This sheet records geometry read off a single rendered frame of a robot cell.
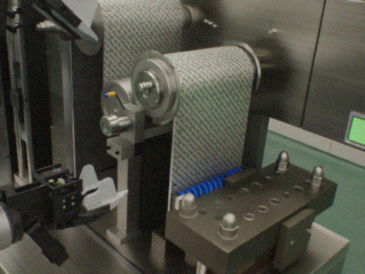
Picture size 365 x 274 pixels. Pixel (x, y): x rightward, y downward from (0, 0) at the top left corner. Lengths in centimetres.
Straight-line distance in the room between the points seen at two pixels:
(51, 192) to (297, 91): 60
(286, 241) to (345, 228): 202
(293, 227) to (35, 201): 49
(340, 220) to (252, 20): 207
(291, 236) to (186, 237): 22
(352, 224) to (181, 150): 219
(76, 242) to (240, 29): 64
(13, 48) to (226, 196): 60
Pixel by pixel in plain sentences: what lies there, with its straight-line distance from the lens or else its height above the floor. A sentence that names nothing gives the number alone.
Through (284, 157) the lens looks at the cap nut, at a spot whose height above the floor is 106.
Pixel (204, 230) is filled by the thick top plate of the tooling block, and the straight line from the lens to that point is 81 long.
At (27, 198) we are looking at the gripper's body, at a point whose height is 115.
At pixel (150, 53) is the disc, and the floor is 132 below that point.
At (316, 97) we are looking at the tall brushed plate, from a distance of 100.
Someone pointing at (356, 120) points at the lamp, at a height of 120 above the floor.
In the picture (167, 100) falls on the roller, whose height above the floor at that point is 124.
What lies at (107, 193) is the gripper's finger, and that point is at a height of 112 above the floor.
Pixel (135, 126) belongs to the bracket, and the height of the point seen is 117.
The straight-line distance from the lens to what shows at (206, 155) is 93.
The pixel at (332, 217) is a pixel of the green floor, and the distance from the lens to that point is 297.
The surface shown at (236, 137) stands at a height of 111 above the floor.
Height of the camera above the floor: 150
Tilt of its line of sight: 23 degrees down
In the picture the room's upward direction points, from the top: 4 degrees clockwise
